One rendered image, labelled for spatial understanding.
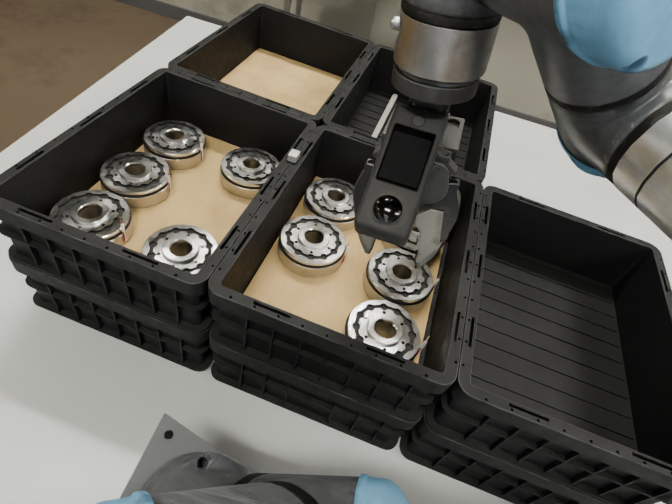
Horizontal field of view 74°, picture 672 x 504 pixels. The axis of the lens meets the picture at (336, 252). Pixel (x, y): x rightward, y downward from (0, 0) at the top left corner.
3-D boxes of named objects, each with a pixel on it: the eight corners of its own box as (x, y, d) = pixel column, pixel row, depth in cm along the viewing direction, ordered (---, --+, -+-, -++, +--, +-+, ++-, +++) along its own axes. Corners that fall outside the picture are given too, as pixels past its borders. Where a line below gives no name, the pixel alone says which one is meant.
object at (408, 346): (411, 379, 56) (412, 377, 55) (336, 349, 57) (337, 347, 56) (424, 317, 63) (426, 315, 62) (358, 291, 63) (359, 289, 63)
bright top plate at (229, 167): (265, 195, 73) (265, 192, 72) (209, 172, 74) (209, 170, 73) (289, 163, 80) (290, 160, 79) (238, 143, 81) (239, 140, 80)
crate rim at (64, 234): (201, 301, 51) (201, 288, 50) (-25, 210, 54) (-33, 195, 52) (317, 133, 79) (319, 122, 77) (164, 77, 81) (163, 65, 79)
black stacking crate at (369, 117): (456, 230, 84) (482, 184, 75) (310, 175, 86) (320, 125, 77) (475, 129, 111) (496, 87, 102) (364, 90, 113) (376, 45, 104)
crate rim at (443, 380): (446, 399, 49) (455, 390, 48) (201, 301, 51) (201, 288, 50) (478, 193, 77) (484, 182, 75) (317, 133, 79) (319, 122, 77)
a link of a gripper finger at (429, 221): (449, 240, 52) (451, 174, 46) (442, 276, 48) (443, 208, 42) (423, 238, 53) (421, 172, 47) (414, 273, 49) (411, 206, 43)
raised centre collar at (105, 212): (92, 231, 60) (91, 228, 60) (62, 217, 61) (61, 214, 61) (117, 211, 64) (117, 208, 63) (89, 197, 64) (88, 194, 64)
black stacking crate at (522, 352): (648, 524, 54) (726, 501, 46) (419, 430, 56) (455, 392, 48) (611, 289, 81) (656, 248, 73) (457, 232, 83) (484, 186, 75)
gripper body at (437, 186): (453, 169, 48) (488, 55, 39) (442, 218, 42) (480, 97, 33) (384, 153, 49) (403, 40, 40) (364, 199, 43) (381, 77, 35)
